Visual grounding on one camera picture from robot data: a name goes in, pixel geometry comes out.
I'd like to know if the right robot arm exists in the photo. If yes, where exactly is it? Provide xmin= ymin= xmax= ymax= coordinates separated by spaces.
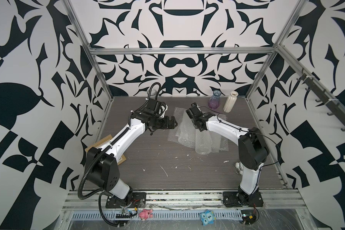
xmin=186 ymin=103 xmax=269 ymax=200

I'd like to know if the purple blue glass vase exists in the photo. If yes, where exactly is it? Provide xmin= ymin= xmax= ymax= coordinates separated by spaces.
xmin=208 ymin=90 xmax=222 ymax=110

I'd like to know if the wooden picture frame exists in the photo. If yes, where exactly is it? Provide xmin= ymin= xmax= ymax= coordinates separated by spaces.
xmin=85 ymin=135 xmax=127 ymax=165

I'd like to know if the right circuit board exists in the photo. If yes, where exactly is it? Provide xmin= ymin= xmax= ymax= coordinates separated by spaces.
xmin=241 ymin=209 xmax=259 ymax=226

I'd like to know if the white ribbed ceramic vase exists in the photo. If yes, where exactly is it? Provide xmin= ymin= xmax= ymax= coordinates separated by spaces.
xmin=223 ymin=91 xmax=239 ymax=113

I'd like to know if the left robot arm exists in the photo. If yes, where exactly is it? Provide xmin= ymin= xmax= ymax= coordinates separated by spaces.
xmin=77 ymin=82 xmax=178 ymax=202

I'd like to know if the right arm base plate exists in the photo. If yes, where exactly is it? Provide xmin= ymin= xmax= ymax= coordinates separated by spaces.
xmin=222 ymin=191 xmax=264 ymax=208

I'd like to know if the white alarm clock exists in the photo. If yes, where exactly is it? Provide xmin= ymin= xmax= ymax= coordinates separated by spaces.
xmin=235 ymin=162 xmax=243 ymax=175

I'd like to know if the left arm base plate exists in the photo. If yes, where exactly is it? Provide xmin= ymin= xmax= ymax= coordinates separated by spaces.
xmin=105 ymin=191 xmax=147 ymax=209

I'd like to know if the bubble-wrapped roll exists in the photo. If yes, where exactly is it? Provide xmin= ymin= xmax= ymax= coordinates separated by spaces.
xmin=195 ymin=129 xmax=212 ymax=155

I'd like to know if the clear glass vase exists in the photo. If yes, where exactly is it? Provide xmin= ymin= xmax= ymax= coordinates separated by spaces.
xmin=147 ymin=89 xmax=157 ymax=99

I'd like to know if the black hook rail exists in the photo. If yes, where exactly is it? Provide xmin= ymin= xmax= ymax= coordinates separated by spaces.
xmin=297 ymin=68 xmax=345 ymax=132

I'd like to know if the white perforated cable duct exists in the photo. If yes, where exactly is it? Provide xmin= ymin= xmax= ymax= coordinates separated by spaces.
xmin=71 ymin=209 xmax=242 ymax=221

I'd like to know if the blue toy figure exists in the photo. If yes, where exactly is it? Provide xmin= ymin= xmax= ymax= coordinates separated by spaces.
xmin=199 ymin=210 xmax=216 ymax=226

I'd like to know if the circuit board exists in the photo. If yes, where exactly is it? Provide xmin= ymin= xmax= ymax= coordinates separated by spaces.
xmin=241 ymin=209 xmax=259 ymax=226
xmin=115 ymin=209 xmax=138 ymax=219

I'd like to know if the bubble wrap around vase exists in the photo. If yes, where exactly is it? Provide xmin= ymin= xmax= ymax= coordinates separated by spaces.
xmin=167 ymin=107 xmax=230 ymax=152

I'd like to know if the black corrugated cable hose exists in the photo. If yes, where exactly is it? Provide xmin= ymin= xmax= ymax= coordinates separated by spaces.
xmin=98 ymin=192 xmax=127 ymax=228

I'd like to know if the left circuit board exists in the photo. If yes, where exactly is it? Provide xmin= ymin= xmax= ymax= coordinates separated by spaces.
xmin=115 ymin=209 xmax=138 ymax=219

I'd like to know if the pink toy figure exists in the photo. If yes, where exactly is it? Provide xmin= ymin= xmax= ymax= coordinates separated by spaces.
xmin=138 ymin=209 xmax=153 ymax=221

